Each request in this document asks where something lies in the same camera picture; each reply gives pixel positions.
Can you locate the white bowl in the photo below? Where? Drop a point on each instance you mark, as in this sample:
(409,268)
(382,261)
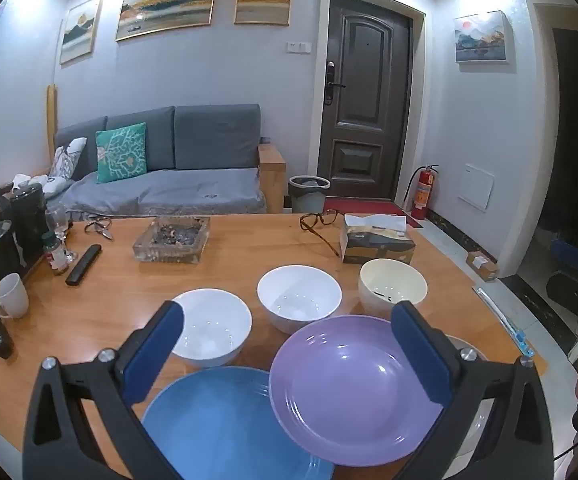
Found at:
(214,320)
(299,292)

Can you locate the black cylinder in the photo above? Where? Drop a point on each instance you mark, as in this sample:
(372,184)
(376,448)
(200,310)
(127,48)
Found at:
(1,337)

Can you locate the white light switch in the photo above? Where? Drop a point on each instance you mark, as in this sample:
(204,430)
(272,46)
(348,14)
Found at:
(299,47)

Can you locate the red fire extinguisher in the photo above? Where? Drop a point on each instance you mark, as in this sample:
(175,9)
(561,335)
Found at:
(423,195)

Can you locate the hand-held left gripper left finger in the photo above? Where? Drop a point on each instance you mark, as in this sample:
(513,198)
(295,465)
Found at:
(156,350)

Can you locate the white wall panel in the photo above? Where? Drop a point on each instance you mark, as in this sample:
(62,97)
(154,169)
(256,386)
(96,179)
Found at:
(475,186)

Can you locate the purple plate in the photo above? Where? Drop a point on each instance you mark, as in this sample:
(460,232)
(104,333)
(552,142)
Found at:
(349,395)

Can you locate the toothbrush in clear package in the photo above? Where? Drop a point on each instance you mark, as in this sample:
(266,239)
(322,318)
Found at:
(504,320)

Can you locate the grey sofa cover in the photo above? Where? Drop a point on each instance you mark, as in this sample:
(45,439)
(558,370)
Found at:
(194,190)

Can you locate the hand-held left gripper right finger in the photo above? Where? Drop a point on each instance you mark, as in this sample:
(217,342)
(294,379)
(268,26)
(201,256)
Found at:
(419,355)

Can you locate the dark patterned tissue box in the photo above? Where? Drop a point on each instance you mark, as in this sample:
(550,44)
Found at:
(374,247)

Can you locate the blue plate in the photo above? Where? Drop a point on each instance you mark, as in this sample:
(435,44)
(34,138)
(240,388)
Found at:
(219,425)

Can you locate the cream bowl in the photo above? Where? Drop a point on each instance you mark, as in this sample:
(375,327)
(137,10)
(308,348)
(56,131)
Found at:
(394,280)

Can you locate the white patterned cushion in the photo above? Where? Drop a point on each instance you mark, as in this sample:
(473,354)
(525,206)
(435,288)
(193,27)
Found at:
(66,160)

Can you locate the dark brown door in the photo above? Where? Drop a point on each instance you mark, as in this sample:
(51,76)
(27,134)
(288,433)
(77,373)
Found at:
(364,110)

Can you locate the glass ashtray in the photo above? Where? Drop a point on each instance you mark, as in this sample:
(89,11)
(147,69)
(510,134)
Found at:
(171,240)

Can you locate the spice bottle with green cap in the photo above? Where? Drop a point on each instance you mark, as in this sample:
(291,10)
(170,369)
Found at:
(56,257)

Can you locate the white framed mountain painting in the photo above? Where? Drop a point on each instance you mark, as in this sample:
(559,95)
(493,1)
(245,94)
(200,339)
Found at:
(481,37)

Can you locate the yellow wooden board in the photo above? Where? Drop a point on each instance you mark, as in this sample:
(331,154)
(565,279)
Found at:
(51,120)

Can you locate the tortoiseshell eyeglasses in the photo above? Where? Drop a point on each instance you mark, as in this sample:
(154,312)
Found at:
(330,217)

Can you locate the wine glass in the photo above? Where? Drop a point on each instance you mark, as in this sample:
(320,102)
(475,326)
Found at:
(58,220)

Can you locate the tall black jug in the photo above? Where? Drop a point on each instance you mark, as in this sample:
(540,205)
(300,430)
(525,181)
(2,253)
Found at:
(29,215)

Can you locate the grey sofa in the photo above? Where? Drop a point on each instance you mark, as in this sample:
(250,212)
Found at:
(209,135)

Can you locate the large landscape painting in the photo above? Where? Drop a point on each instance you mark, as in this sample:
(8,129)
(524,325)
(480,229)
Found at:
(169,2)

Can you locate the small cardboard box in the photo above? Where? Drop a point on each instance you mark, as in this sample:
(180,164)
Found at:
(484,265)

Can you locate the grey trash bin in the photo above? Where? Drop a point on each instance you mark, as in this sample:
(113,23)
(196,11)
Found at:
(309,197)

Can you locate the white mug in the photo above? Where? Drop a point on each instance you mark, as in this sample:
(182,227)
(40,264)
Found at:
(11,297)

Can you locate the teal patterned cushion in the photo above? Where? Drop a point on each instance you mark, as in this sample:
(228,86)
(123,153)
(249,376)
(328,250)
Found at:
(121,152)

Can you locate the white cloth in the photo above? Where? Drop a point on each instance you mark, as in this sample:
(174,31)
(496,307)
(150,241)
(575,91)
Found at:
(31,180)

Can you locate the blue bag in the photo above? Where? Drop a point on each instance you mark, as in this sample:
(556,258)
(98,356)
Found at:
(569,252)

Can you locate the black remote control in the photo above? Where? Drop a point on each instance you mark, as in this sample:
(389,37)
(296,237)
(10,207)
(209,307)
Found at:
(83,265)

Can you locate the narrow mountain painting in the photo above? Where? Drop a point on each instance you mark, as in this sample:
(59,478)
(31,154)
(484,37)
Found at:
(80,30)

